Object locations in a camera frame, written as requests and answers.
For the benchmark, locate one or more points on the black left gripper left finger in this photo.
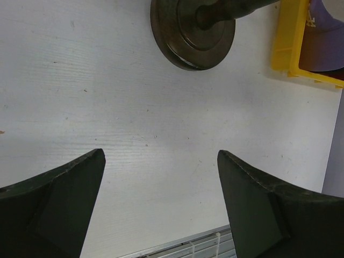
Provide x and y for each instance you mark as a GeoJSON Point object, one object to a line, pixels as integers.
{"type": "Point", "coordinates": [48, 215]}

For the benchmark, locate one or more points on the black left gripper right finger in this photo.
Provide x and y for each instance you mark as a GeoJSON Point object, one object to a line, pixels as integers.
{"type": "Point", "coordinates": [270, 217]}

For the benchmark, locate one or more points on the purple baseball cap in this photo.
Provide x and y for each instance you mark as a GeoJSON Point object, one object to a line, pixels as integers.
{"type": "Point", "coordinates": [322, 45]}

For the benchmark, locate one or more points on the yellow plastic bin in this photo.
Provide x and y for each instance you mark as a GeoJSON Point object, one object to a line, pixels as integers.
{"type": "Point", "coordinates": [288, 40]}

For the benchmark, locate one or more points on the beige mannequin head on stand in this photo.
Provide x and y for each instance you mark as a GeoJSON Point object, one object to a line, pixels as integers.
{"type": "Point", "coordinates": [197, 35]}

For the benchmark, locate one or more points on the aluminium mounting rail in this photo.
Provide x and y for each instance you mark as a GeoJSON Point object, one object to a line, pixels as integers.
{"type": "Point", "coordinates": [214, 243]}

